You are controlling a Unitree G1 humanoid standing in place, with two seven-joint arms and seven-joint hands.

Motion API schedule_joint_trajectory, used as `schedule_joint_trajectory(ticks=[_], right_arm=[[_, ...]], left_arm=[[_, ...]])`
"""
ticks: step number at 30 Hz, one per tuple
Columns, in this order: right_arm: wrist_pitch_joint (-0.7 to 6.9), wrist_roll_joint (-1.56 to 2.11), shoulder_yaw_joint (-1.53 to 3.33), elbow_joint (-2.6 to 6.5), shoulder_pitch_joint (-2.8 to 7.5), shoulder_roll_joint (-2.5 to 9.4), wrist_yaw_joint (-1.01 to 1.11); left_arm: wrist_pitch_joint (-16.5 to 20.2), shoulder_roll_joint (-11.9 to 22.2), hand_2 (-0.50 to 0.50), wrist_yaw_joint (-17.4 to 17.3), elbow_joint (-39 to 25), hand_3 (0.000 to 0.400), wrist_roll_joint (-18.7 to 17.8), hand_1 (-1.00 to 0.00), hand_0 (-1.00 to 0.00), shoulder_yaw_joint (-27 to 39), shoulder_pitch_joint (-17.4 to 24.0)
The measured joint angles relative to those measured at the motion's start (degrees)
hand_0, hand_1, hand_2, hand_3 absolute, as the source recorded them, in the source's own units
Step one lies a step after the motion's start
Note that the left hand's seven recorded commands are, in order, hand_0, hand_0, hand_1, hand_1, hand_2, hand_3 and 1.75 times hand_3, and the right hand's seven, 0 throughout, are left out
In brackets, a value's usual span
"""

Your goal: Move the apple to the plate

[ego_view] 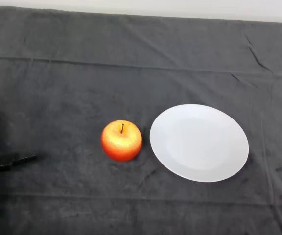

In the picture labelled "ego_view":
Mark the red yellow apple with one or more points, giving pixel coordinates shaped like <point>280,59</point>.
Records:
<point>121,144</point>

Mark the white round plate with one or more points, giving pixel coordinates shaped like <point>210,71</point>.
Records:
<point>199,144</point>

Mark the black cloth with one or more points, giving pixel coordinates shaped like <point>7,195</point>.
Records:
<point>82,85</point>

